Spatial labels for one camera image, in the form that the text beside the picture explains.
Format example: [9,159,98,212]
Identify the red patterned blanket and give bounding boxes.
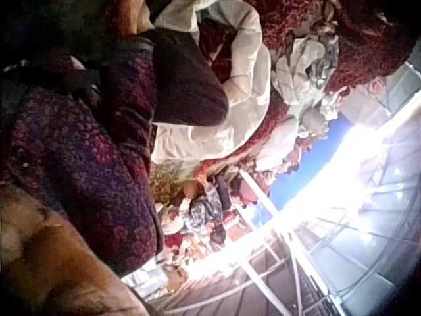
[154,0,421,205]

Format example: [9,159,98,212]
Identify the person's legs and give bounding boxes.
[144,28,230,128]

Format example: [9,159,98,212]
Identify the white pole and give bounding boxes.
[238,169,276,215]

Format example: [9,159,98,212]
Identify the heap of pale garments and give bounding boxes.
[272,32,341,134]

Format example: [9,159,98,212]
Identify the white cloth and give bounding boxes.
[151,0,272,166]

